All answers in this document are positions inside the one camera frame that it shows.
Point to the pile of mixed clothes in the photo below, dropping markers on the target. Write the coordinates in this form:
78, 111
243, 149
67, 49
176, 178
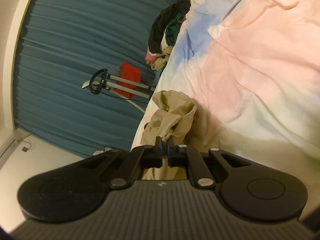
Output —
164, 32

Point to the red cloth on stand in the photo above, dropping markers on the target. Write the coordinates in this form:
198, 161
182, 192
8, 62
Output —
131, 73

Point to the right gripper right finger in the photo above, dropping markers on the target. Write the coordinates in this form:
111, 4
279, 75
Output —
246, 188

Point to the white air conditioner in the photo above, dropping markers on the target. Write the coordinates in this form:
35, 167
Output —
8, 144

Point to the tan t-shirt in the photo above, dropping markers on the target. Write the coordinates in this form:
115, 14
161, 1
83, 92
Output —
182, 119

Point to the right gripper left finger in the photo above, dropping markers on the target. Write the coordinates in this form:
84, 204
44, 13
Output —
74, 191

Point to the garment steamer stand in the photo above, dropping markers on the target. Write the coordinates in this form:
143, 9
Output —
102, 82

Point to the teal blue curtain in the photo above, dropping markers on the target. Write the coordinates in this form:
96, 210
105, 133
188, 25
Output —
62, 44

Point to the pastel tie-dye duvet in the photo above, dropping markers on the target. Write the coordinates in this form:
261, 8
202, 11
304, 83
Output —
253, 68

